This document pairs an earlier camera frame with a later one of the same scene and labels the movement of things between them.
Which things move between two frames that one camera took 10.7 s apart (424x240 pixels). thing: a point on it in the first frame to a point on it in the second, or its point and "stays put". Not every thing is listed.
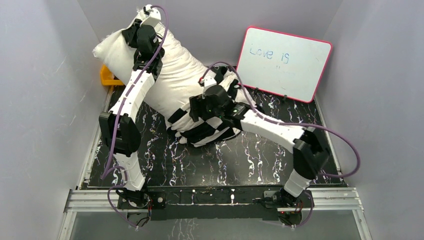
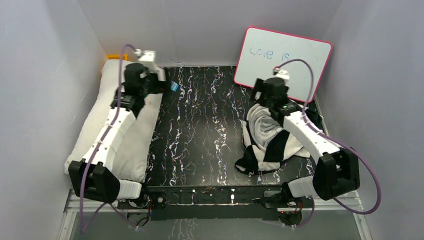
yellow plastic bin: x=107 y=77 to x=125 y=57
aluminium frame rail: x=79 y=201 stays put
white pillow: x=180 y=71 to x=131 y=154
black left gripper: x=131 y=36 to x=157 y=85
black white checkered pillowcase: x=209 y=130 to x=268 y=143
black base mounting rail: x=215 y=203 stays put
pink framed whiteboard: x=287 y=64 stays put
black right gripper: x=197 y=102 to x=260 y=86
